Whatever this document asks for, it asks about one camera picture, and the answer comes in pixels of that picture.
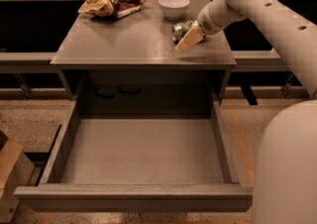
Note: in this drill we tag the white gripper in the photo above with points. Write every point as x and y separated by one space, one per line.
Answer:
206 20

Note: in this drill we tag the crushed green soda can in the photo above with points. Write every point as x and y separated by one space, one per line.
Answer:
180 29

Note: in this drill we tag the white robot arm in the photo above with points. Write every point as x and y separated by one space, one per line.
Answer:
285 173

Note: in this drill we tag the grey drawer cabinet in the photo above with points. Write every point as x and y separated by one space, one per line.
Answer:
132 65

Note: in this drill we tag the open grey top drawer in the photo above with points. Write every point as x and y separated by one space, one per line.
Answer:
177 164

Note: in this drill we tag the white ceramic bowl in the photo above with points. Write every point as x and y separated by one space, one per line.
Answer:
173 9

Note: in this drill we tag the brown chip bag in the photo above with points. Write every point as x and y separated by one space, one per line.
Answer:
115 8

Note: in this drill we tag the cardboard box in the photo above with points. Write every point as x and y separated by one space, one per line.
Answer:
15 170

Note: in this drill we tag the grey metal frame rail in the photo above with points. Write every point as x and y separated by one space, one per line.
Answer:
27 63

